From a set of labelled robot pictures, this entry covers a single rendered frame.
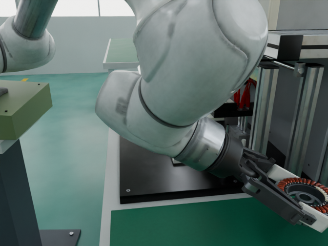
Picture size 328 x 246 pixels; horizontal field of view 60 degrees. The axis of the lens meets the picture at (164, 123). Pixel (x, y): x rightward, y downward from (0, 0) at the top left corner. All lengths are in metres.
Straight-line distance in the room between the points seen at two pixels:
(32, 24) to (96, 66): 4.53
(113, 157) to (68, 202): 1.16
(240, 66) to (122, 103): 0.19
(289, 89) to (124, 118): 0.55
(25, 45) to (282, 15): 0.83
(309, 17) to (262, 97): 0.23
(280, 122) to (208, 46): 0.64
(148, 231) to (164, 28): 0.42
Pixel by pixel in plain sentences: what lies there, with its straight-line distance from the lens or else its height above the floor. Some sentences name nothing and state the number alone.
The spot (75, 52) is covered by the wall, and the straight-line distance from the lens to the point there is 5.58.
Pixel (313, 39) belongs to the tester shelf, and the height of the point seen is 1.11.
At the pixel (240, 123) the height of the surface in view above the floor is 0.84.
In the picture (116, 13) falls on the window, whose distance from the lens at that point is 5.45.
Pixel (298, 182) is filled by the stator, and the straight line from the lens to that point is 0.63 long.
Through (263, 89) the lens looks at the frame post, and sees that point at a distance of 0.62.
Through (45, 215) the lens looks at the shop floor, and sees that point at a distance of 1.93.
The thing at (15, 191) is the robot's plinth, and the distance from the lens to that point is 1.35.
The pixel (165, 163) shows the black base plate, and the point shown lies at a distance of 0.78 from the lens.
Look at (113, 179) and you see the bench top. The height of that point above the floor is 0.75.
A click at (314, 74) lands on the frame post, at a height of 1.04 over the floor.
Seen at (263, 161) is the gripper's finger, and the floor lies 0.89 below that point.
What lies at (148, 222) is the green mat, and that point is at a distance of 0.63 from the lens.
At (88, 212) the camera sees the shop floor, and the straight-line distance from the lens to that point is 1.88.
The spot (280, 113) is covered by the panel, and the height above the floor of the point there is 0.88.
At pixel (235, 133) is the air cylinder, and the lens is 0.86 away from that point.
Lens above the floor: 1.17
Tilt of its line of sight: 22 degrees down
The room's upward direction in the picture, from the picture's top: straight up
